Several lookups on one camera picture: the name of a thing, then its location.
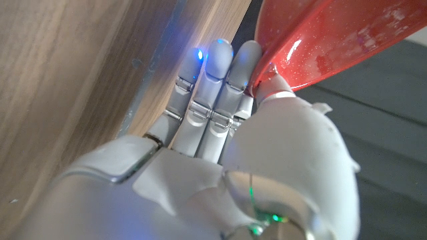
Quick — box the red bowl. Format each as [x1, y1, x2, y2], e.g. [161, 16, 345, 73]
[248, 0, 427, 97]

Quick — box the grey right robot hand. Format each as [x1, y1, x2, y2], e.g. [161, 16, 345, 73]
[13, 38, 363, 240]

